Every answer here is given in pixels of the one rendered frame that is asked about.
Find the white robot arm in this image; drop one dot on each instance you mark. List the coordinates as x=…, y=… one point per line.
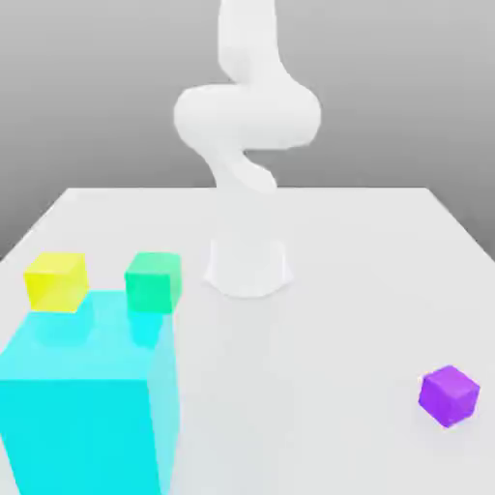
x=247, y=116

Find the small green cube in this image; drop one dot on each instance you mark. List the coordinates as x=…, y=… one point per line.
x=151, y=286

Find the small yellow cube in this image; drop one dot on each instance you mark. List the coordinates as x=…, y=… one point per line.
x=54, y=282

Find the small purple cube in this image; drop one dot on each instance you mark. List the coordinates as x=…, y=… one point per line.
x=448, y=396

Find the large cyan box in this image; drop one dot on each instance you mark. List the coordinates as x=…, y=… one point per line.
x=77, y=406

